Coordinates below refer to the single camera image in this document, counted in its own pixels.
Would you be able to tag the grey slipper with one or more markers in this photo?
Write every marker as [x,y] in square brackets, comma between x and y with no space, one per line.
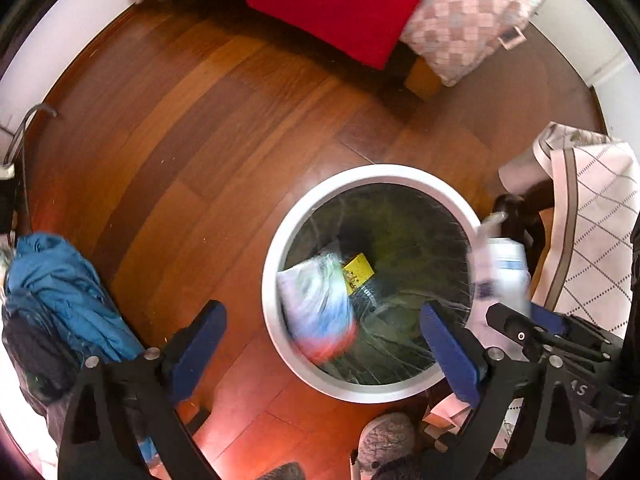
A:
[387,440]

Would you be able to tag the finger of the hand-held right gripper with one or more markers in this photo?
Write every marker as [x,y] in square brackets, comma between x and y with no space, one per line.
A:
[520,335]
[547,317]

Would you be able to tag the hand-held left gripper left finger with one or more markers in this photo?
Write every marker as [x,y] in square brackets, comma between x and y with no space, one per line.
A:
[197,347]

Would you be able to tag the dark cloth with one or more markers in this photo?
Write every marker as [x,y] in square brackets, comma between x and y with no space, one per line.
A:
[35,355]

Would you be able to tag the white diamond-patterned cloth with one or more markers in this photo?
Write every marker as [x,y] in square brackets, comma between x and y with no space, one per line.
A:
[595,210]

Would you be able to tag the white round trash bin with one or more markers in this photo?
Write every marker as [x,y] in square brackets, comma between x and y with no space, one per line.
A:
[280,240]

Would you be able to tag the yellow card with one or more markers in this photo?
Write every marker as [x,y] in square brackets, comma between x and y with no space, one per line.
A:
[359,271]

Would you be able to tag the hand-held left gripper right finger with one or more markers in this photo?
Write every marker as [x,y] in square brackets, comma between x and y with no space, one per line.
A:
[450,355]

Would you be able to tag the blue cloth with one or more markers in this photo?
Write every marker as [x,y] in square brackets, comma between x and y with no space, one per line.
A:
[60,290]

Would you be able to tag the black bin liner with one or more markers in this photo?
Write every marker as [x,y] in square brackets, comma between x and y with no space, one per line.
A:
[400,230]

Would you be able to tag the pink checkered pillow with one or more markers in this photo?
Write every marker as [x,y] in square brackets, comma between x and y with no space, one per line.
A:
[465,15]

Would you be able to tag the red blanket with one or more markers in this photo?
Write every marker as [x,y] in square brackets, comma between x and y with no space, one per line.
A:
[320,0]

